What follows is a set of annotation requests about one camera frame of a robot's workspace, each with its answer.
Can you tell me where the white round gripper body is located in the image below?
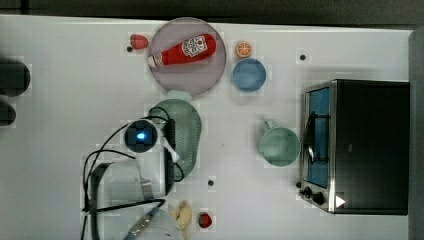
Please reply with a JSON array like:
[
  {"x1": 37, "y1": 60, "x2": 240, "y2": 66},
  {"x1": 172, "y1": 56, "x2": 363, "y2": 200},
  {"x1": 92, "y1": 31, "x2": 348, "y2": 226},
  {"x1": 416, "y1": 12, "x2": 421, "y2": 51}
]
[{"x1": 123, "y1": 119, "x2": 162, "y2": 154}]

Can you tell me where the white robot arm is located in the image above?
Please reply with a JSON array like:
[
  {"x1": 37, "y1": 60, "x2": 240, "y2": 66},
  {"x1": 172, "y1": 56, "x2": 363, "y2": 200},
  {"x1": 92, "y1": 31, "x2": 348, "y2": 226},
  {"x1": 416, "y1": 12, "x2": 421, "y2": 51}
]
[{"x1": 84, "y1": 117, "x2": 183, "y2": 240}]

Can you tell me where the dark round object lower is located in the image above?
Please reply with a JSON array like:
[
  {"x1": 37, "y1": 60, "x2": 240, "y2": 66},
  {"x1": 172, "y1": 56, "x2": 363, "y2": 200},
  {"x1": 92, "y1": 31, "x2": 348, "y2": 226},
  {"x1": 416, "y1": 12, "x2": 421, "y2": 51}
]
[{"x1": 0, "y1": 102, "x2": 16, "y2": 126}]

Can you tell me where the green plastic strainer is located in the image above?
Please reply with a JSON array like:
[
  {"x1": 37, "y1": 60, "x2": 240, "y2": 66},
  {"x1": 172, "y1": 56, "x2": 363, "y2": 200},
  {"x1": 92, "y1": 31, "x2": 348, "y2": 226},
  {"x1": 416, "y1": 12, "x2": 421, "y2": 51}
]
[{"x1": 148, "y1": 90, "x2": 202, "y2": 182}]

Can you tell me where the small red strawberry toy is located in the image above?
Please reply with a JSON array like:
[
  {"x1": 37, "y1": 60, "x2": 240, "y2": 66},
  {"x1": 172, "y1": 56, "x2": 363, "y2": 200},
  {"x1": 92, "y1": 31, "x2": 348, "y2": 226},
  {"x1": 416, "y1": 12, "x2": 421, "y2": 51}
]
[{"x1": 198, "y1": 213, "x2": 213, "y2": 229}]

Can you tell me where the orange slice toy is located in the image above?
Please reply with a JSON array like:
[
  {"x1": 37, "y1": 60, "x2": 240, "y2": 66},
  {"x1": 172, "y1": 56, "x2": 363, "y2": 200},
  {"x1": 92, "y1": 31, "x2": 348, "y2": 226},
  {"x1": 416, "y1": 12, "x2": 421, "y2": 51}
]
[{"x1": 235, "y1": 41, "x2": 252, "y2": 58}]

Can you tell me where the red plush ketchup bottle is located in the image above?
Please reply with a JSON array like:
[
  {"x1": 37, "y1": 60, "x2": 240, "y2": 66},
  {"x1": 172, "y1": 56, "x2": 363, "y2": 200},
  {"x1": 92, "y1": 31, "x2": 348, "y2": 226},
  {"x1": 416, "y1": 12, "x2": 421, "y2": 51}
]
[{"x1": 147, "y1": 33, "x2": 217, "y2": 68}]

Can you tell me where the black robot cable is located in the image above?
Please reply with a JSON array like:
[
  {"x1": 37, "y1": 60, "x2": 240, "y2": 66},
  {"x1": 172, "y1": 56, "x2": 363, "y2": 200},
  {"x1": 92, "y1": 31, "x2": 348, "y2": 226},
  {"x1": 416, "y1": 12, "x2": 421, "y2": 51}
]
[{"x1": 79, "y1": 106, "x2": 185, "y2": 240}]

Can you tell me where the blue plastic bowl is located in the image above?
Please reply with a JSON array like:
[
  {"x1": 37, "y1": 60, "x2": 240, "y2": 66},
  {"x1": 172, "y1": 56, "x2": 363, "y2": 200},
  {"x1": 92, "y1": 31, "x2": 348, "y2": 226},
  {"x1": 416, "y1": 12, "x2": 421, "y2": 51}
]
[{"x1": 232, "y1": 58, "x2": 267, "y2": 92}]

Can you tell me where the green plastic mug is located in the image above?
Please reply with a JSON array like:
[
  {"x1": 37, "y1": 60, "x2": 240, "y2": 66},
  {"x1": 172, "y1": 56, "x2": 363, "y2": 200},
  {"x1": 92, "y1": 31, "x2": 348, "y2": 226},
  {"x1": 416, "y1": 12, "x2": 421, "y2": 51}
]
[{"x1": 257, "y1": 120, "x2": 300, "y2": 167}]

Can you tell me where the dark round object upper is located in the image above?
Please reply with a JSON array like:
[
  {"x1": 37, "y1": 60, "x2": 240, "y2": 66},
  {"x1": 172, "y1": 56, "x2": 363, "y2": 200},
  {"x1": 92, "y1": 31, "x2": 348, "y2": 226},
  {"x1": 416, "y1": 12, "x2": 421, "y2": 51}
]
[{"x1": 0, "y1": 58, "x2": 31, "y2": 97}]

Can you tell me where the dark round object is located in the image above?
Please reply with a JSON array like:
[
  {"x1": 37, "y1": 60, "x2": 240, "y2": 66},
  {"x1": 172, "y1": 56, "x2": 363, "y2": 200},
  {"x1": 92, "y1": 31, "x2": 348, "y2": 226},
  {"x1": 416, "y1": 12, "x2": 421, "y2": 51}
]
[
  {"x1": 0, "y1": 102, "x2": 16, "y2": 126},
  {"x1": 0, "y1": 58, "x2": 31, "y2": 97}
]

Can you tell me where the lilac round plate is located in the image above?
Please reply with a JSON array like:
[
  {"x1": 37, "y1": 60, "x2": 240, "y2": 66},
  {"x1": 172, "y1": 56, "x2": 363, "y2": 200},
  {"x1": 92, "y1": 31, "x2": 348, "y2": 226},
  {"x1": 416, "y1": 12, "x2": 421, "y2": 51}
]
[{"x1": 148, "y1": 17, "x2": 226, "y2": 96}]

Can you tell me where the yellow banana toy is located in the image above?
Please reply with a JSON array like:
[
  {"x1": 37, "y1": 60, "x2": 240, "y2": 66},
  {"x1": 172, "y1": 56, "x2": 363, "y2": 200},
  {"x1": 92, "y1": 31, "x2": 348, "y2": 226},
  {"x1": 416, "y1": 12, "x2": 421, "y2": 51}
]
[{"x1": 170, "y1": 201, "x2": 192, "y2": 230}]

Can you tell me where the black toaster oven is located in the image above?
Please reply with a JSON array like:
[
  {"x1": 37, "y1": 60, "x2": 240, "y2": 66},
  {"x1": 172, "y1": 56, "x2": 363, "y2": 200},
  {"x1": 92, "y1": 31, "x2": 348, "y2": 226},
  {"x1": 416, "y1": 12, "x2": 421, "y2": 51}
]
[{"x1": 297, "y1": 79, "x2": 410, "y2": 215}]

